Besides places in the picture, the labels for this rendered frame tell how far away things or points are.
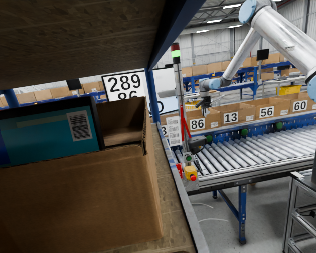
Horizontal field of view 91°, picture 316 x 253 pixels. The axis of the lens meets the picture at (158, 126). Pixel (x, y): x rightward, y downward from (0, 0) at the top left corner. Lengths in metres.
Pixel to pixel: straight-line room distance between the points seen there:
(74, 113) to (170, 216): 0.16
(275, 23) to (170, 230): 1.06
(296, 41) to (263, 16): 0.23
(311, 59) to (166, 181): 0.88
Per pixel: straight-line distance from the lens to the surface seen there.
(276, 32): 1.09
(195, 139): 1.01
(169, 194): 0.22
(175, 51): 0.97
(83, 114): 0.19
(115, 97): 0.96
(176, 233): 0.18
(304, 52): 1.01
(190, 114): 1.96
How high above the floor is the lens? 1.49
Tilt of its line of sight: 17 degrees down
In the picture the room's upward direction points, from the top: 9 degrees counter-clockwise
